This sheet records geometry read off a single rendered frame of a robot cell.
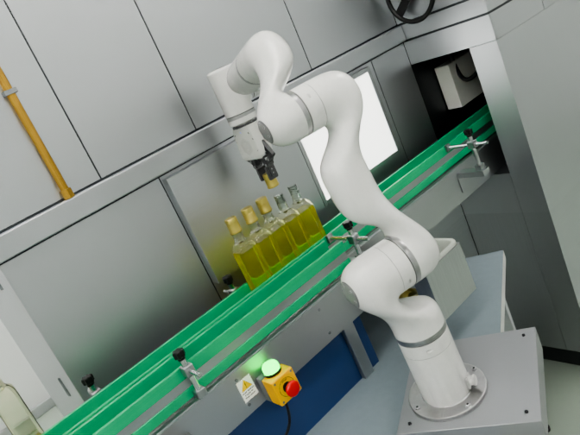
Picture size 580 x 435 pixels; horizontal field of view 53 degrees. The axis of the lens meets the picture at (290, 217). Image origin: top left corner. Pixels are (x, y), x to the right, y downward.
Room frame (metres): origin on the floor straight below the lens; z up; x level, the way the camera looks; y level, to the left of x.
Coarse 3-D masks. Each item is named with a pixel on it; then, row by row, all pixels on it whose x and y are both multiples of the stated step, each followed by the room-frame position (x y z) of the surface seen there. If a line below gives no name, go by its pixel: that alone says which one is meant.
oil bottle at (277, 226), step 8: (264, 224) 1.61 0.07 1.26; (272, 224) 1.59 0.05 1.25; (280, 224) 1.60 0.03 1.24; (272, 232) 1.58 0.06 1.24; (280, 232) 1.59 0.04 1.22; (288, 232) 1.61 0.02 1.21; (280, 240) 1.59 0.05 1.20; (288, 240) 1.60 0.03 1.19; (280, 248) 1.58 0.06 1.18; (288, 248) 1.59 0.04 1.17; (296, 248) 1.61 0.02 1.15; (288, 256) 1.59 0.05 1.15; (296, 256) 1.60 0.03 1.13
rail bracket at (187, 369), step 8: (176, 352) 1.23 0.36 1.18; (184, 352) 1.23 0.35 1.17; (184, 360) 1.23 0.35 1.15; (184, 368) 1.22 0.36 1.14; (192, 368) 1.23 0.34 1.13; (192, 376) 1.23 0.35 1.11; (200, 376) 1.18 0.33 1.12; (192, 384) 1.23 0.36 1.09; (192, 392) 1.23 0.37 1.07; (200, 392) 1.22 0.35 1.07; (208, 392) 1.24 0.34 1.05
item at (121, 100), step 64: (0, 0) 1.56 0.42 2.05; (64, 0) 1.64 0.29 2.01; (128, 0) 1.73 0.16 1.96; (192, 0) 1.84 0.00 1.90; (256, 0) 1.96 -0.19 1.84; (320, 0) 2.10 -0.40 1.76; (384, 0) 2.27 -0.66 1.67; (0, 64) 1.52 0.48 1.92; (64, 64) 1.59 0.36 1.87; (128, 64) 1.68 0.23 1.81; (192, 64) 1.79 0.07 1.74; (320, 64) 2.04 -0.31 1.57; (384, 64) 2.21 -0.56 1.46; (0, 128) 1.47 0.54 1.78; (64, 128) 1.55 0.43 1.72; (128, 128) 1.64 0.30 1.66; (192, 128) 1.73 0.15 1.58; (448, 128) 2.34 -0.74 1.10; (0, 192) 1.43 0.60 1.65; (128, 192) 1.57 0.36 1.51; (0, 256) 1.37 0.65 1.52; (64, 256) 1.46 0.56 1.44; (128, 256) 1.54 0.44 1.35; (192, 256) 1.63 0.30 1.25; (64, 320) 1.42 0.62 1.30; (128, 320) 1.49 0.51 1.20; (192, 320) 1.58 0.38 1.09; (64, 384) 1.50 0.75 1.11
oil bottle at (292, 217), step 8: (288, 208) 1.64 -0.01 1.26; (280, 216) 1.64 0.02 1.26; (288, 216) 1.62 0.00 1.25; (296, 216) 1.63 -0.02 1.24; (288, 224) 1.61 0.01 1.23; (296, 224) 1.63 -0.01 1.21; (304, 224) 1.64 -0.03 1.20; (296, 232) 1.62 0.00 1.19; (304, 232) 1.63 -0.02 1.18; (296, 240) 1.61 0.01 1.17; (304, 240) 1.63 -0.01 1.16; (304, 248) 1.62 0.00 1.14
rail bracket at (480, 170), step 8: (448, 144) 2.01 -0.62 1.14; (464, 144) 1.94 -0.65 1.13; (472, 144) 1.91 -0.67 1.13; (480, 144) 1.89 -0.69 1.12; (472, 152) 1.92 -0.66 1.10; (480, 160) 1.92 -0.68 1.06; (464, 168) 2.00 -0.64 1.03; (472, 168) 1.96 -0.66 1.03; (480, 168) 1.91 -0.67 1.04; (488, 168) 1.91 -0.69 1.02; (464, 176) 1.96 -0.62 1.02; (472, 176) 1.93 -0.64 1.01; (480, 176) 1.91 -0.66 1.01; (464, 184) 1.99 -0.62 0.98
